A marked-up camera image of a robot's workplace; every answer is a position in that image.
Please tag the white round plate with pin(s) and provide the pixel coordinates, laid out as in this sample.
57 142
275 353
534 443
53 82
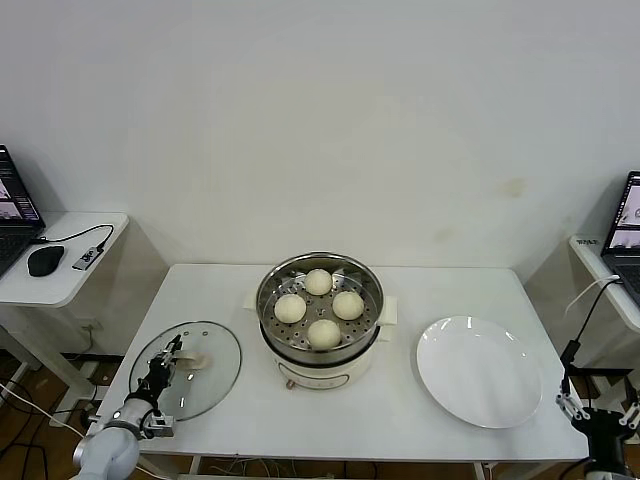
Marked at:
475 370

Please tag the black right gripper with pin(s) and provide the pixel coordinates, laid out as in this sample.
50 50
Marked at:
605 430

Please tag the cream electric cooking pot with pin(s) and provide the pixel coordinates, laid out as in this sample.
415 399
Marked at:
325 375

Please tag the white steamed baozi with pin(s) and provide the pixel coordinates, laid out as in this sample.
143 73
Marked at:
324 334
348 305
318 281
290 307

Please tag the perforated steel steamer basket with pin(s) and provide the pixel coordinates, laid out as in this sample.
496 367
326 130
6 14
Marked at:
320 356

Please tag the open black laptop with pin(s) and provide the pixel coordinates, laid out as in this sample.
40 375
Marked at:
627 260
15 210

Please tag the black computer mouse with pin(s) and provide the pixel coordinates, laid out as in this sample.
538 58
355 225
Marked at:
45 261

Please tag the silver usb hub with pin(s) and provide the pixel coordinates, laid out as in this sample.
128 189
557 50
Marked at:
87 257

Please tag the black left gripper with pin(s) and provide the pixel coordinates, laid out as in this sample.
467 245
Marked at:
155 380

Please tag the printed label sticker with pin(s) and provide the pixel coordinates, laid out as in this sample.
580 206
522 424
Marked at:
587 240

